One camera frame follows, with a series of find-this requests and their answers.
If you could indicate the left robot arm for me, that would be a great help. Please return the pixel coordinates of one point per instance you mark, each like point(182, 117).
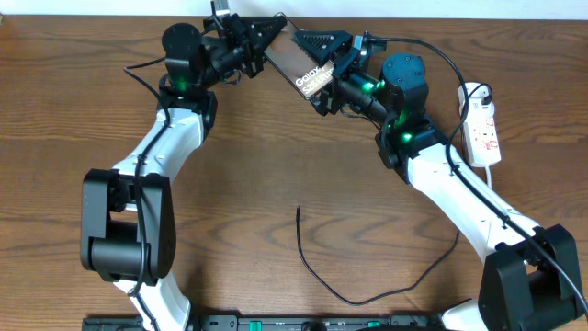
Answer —
point(128, 234)

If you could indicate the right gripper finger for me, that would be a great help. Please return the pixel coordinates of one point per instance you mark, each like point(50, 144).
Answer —
point(322, 46)
point(323, 103)

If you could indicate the white power strip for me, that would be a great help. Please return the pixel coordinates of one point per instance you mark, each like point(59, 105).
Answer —
point(480, 135)

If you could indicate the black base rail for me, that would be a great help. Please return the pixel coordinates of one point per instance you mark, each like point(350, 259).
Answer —
point(394, 322)

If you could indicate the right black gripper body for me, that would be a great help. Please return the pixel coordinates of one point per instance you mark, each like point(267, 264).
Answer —
point(355, 88)

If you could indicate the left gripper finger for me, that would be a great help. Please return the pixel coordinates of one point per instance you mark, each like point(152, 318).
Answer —
point(251, 68)
point(262, 31)

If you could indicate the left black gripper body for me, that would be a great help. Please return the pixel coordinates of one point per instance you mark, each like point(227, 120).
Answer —
point(225, 56)

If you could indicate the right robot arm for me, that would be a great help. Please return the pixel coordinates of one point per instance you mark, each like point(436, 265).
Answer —
point(531, 276)

